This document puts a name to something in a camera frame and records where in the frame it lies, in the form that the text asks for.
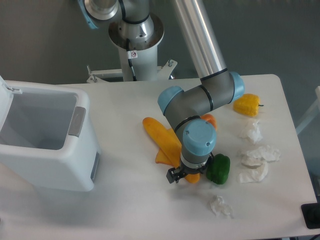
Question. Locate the black device at edge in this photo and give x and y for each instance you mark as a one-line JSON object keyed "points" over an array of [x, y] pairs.
{"points": [[311, 215]]}

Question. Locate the small crumpled white tissue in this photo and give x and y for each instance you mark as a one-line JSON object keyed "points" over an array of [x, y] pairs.
{"points": [[219, 207]]}

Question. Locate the long orange baguette bread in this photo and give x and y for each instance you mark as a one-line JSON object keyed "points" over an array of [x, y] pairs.
{"points": [[154, 129]]}

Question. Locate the flat yellow bread slice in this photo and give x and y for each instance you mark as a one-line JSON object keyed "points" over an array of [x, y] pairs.
{"points": [[169, 150]]}

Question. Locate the crumpled white tissue middle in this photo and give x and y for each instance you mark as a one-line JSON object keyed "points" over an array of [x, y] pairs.
{"points": [[256, 157]]}

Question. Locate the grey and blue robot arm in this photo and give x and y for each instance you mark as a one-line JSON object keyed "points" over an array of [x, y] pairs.
{"points": [[181, 108]]}

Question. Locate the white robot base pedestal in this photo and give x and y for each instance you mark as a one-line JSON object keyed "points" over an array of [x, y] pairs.
{"points": [[137, 46]]}

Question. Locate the white metal base frame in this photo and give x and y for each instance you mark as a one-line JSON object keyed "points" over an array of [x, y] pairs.
{"points": [[164, 72]]}

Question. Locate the crumpled white tissue upper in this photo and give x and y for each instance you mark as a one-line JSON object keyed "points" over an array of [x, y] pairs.
{"points": [[251, 131]]}

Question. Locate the green bell pepper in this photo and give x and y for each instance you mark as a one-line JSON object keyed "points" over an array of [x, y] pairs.
{"points": [[218, 169]]}

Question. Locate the crumpled white tissue lower right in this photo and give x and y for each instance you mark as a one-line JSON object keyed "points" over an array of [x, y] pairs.
{"points": [[253, 175]]}

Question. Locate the orange knotted bread roll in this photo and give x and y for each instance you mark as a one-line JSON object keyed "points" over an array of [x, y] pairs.
{"points": [[211, 119]]}

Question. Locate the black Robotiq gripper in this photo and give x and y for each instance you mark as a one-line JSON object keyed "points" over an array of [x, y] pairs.
{"points": [[175, 174]]}

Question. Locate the white open trash bin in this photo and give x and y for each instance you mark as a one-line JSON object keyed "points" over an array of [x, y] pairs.
{"points": [[47, 136]]}

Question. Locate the yellow bell pepper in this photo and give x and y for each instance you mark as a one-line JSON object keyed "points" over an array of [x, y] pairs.
{"points": [[248, 105]]}

